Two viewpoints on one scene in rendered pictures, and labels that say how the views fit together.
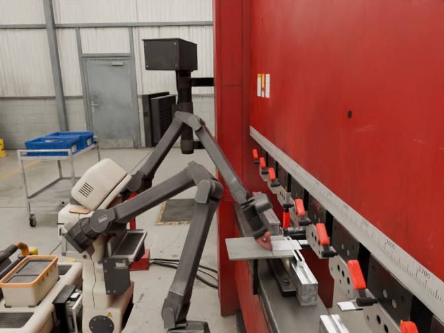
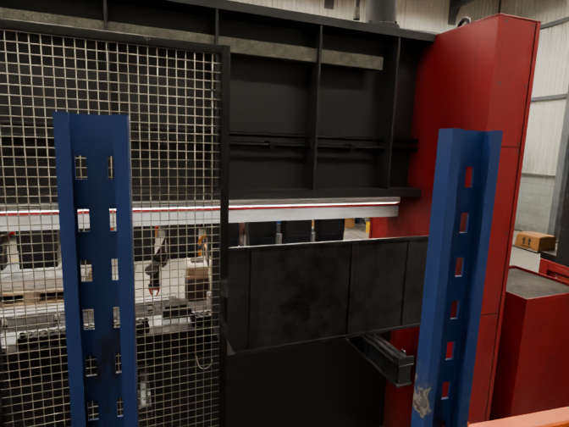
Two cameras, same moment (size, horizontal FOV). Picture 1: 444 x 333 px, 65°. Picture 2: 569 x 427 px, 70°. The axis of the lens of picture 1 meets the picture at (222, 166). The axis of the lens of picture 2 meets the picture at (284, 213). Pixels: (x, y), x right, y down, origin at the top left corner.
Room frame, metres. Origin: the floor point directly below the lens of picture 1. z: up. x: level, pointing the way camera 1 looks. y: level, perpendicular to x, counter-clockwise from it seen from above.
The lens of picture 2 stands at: (0.93, -2.30, 1.73)
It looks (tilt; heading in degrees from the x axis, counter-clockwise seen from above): 10 degrees down; 73
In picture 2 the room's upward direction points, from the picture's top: 2 degrees clockwise
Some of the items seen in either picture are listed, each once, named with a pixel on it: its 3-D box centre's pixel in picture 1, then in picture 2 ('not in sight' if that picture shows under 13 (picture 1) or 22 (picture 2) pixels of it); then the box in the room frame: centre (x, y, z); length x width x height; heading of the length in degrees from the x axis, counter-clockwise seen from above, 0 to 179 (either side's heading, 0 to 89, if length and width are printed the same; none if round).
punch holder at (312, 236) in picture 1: (327, 224); (181, 239); (1.01, -0.33, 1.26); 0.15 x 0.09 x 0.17; 5
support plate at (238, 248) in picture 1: (257, 247); not in sight; (1.37, -0.15, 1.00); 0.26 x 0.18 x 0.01; 95
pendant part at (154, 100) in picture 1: (162, 117); not in sight; (2.56, 0.43, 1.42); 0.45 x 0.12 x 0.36; 170
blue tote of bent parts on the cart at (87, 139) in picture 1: (71, 140); not in sight; (4.50, 1.97, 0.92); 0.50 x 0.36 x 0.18; 89
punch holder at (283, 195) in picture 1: (291, 185); (260, 235); (1.40, -0.29, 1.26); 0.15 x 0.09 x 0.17; 5
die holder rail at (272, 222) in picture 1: (264, 213); not in sight; (1.93, -0.25, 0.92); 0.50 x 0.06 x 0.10; 5
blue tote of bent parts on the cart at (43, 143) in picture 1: (53, 147); not in sight; (4.08, 2.00, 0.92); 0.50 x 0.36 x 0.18; 89
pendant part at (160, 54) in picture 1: (174, 102); not in sight; (2.60, 0.34, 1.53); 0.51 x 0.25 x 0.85; 170
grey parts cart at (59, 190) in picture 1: (66, 178); not in sight; (4.25, 1.98, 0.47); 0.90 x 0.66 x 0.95; 179
